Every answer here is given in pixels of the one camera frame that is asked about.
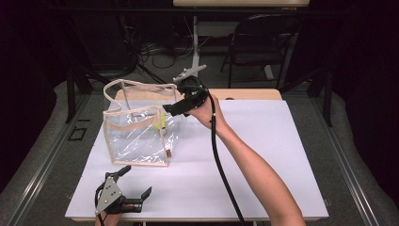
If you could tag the person's right hand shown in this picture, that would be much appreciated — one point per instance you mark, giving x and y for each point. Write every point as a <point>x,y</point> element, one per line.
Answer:
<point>208,114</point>

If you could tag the white board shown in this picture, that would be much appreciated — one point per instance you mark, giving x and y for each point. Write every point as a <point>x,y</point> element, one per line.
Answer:
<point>188,188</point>

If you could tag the clear plastic bag beige trim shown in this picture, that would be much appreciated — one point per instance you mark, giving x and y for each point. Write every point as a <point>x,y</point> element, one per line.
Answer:
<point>135,141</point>

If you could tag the yellow shuttlecock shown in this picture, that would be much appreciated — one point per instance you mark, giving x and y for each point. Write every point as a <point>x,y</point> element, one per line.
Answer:
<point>160,121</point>

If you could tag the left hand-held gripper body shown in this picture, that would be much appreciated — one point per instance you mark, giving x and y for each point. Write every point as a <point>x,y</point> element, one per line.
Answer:
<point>108,193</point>

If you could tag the black metal stand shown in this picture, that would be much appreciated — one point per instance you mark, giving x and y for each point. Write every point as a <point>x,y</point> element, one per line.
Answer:
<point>327,97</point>
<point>71,94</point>

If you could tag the wooden table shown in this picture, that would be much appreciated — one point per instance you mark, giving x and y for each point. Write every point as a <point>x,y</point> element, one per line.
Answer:
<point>251,94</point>

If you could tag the person's left hand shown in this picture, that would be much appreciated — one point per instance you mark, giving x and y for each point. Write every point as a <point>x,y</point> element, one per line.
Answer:
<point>108,220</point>

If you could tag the black folding chair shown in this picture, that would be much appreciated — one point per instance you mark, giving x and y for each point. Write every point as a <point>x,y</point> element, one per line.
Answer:
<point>260,40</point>

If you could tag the metal floor rail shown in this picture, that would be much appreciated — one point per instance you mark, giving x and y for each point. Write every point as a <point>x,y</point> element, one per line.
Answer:
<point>44,163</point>
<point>345,163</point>

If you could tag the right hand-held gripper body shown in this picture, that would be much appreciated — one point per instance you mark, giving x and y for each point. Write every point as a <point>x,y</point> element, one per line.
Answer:
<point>193,89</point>

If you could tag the black floor socket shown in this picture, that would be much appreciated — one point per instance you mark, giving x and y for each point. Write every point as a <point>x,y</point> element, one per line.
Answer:
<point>77,133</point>

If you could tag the white desk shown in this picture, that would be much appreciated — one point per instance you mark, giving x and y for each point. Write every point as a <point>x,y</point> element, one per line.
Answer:
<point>195,47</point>

